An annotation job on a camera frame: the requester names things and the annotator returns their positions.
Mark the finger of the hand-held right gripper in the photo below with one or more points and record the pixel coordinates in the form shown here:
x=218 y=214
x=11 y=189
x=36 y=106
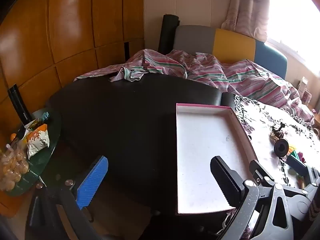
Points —
x=260 y=171
x=297 y=166

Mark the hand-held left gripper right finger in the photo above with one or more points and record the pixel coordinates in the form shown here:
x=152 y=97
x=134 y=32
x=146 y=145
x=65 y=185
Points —
x=225 y=182

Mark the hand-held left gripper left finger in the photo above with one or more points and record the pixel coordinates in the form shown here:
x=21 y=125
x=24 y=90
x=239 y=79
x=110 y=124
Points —
x=92 y=182

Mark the white tray with pink rim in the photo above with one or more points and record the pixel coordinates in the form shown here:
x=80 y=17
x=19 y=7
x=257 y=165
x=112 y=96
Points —
x=207 y=155

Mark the black round disc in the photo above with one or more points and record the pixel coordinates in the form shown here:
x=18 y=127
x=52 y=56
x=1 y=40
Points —
x=281 y=148

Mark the small bronze figurine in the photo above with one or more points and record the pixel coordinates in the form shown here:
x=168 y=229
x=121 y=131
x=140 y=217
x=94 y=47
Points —
x=277 y=131

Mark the white embroidered floral tablecloth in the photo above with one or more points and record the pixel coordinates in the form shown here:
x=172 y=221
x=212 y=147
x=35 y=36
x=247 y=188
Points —
x=262 y=120

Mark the round green glass side table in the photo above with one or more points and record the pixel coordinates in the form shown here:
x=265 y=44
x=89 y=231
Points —
x=47 y=155

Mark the purple box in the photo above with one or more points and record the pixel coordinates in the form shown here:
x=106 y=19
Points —
x=307 y=97

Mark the white and orange snack bag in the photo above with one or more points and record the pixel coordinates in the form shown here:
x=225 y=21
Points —
x=37 y=140

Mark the small teal object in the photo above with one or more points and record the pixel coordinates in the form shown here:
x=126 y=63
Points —
x=47 y=117

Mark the clear bag of pastries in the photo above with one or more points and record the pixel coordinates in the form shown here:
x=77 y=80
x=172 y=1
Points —
x=12 y=167

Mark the white cardboard box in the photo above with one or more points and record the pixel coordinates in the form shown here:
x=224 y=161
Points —
x=303 y=84

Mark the orange fruit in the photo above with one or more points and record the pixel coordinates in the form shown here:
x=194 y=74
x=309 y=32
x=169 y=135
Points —
x=13 y=137

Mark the pink striped blanket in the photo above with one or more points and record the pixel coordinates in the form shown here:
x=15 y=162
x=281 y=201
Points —
x=250 y=80

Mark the grey yellow blue sofa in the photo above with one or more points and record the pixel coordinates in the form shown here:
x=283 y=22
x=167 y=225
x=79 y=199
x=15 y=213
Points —
x=232 y=45

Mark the bright window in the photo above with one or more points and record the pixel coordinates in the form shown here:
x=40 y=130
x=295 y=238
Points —
x=295 y=30

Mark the orange wooden wardrobe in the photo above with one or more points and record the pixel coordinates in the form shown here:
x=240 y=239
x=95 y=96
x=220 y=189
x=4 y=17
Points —
x=75 y=30

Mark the black rolled mat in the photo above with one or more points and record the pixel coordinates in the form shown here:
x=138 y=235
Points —
x=168 y=32

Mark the pale patterned curtain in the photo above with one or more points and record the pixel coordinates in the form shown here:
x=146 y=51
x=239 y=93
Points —
x=247 y=10

